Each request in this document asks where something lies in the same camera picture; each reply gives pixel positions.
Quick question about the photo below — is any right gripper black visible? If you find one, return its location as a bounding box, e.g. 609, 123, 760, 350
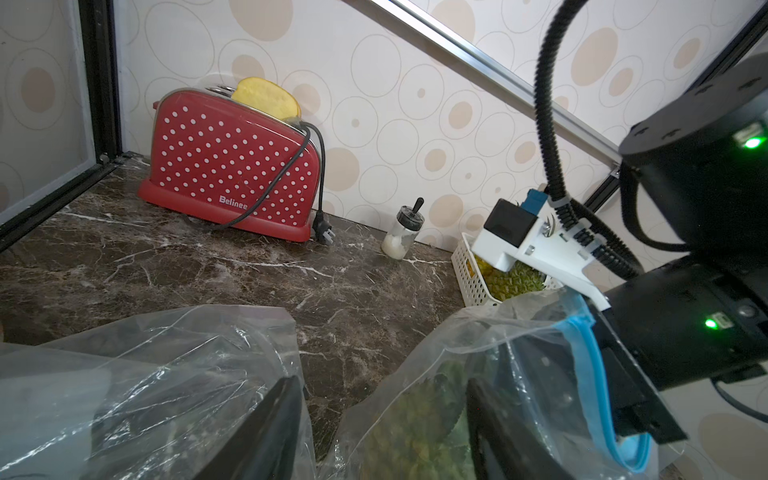
590, 306, 687, 444

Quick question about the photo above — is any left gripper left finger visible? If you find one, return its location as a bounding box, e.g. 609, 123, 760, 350
195, 376, 303, 480

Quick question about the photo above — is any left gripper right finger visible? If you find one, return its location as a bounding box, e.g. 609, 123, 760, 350
466, 378, 571, 480

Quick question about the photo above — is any blue-zip bag with pineapple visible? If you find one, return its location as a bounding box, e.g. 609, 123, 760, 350
319, 288, 658, 479

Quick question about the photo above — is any clear zip-top bag blue slider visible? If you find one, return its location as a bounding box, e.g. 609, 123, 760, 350
1, 305, 316, 479

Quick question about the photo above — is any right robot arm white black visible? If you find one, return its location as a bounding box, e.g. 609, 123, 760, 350
596, 54, 767, 444

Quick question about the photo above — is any white perforated plastic basket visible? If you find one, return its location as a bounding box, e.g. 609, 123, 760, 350
451, 233, 562, 307

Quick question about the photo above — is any small bottle black cap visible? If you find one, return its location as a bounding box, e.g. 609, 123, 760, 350
381, 197, 425, 260

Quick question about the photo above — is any red toaster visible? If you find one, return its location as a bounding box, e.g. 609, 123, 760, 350
138, 88, 322, 242

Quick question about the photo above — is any front yellow toast slice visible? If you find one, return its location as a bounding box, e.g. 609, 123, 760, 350
231, 77, 301, 123

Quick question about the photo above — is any right black corrugated cable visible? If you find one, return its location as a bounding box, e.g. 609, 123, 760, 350
532, 0, 646, 282

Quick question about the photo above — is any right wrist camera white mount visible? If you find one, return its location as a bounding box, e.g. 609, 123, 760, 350
471, 199, 610, 311

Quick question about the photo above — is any black toaster power cord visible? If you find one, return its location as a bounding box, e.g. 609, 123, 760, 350
215, 121, 336, 246

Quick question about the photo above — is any right black frame post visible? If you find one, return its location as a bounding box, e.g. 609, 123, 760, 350
581, 0, 768, 211

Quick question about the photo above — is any black frame post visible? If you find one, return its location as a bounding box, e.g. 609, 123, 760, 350
581, 0, 768, 211
1, 1, 123, 249

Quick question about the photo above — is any horizontal aluminium frame bar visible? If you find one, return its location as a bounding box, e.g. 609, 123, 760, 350
349, 1, 621, 167

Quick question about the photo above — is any left black frame post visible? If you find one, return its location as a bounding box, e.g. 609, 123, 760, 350
1, 1, 123, 249

